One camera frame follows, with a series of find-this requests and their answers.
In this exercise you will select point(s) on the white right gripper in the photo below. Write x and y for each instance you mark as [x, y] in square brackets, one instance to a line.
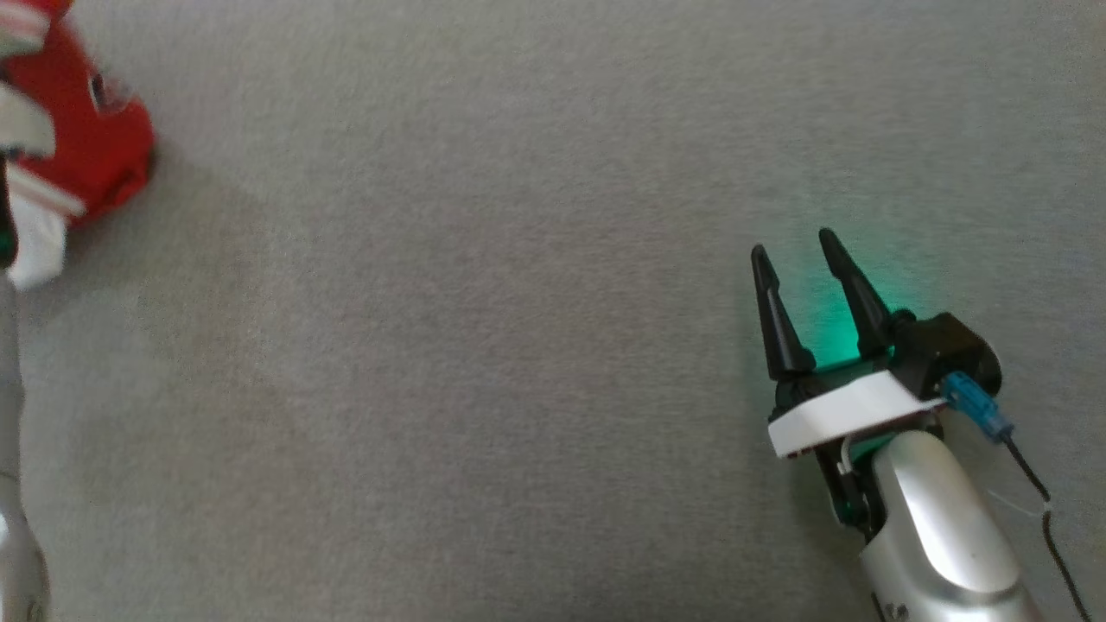
[851, 406]

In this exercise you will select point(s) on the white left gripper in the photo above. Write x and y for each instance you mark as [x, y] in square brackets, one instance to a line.
[5, 225]

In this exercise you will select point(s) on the red and white jersey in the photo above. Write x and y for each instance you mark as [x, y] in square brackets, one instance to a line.
[86, 138]

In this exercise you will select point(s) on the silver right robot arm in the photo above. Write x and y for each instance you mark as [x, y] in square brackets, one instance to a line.
[942, 536]

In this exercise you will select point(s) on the grey fabric ottoman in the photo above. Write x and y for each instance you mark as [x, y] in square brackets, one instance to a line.
[475, 302]

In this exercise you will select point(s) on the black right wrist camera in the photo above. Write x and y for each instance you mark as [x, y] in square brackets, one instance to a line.
[946, 350]

